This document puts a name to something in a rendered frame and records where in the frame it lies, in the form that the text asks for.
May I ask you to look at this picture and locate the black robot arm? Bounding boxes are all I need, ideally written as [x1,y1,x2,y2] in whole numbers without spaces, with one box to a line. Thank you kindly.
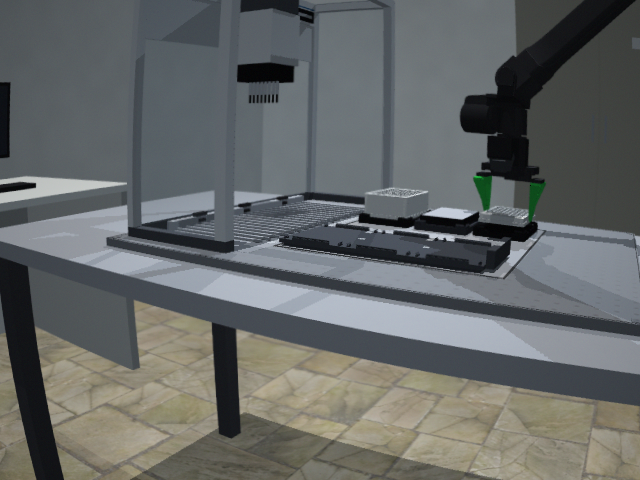
[460,0,636,173]

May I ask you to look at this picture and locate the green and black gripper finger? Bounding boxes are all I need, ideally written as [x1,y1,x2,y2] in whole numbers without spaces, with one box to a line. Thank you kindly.
[473,176,492,211]
[529,182,546,222]

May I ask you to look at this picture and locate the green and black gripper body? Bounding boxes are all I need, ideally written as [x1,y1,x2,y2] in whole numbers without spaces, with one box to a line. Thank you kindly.
[476,162,545,184]

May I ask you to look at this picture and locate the white deep-well block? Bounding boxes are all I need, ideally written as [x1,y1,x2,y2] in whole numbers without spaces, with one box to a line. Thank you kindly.
[364,188,429,220]

